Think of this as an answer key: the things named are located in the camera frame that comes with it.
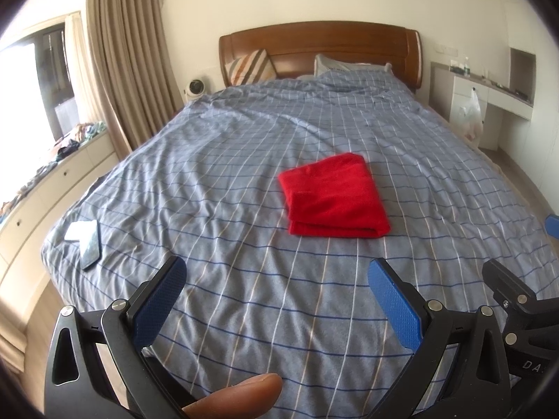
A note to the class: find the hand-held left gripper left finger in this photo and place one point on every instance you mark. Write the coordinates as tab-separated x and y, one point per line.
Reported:
157	305

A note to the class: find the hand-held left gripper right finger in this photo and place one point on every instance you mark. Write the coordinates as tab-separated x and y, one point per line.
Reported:
395	305

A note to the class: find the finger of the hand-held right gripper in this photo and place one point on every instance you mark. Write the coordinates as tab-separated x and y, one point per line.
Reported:
506	281
553	226

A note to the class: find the red towel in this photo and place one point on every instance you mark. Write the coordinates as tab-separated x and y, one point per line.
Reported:
332	196

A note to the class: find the pile of clothes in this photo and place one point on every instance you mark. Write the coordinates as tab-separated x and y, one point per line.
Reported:
74	137

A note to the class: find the person's left hand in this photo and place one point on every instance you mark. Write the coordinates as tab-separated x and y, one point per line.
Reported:
240	395

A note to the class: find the black smartphone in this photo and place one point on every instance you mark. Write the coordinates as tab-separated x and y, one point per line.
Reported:
90	246

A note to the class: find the white tissue pack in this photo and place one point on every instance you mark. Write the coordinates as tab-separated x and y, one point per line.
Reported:
78	230

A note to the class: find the clear plastic bag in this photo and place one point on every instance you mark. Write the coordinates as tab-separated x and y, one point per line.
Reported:
473	115

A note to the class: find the white window bench cabinet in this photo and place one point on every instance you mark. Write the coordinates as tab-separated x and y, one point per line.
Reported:
52	192

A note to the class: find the white desk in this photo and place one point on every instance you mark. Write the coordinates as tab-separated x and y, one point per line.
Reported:
458	96

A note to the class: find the green bottle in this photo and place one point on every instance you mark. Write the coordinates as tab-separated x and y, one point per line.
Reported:
465	66

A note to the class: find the blue checked duvet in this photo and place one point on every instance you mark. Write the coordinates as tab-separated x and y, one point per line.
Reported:
262	148

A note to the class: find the small white fan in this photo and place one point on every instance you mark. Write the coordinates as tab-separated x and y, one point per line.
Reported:
195	89

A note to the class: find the grey pillow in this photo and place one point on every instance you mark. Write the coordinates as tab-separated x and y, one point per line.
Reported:
340	64

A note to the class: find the dark framed window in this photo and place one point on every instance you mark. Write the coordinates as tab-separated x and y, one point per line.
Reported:
50	78

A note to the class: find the striped pillow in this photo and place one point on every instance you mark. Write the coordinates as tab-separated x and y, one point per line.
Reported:
249	67

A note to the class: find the beige curtain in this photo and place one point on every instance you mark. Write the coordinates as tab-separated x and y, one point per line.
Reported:
126	52

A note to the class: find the wooden headboard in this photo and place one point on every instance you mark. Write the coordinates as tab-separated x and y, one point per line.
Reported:
319	43

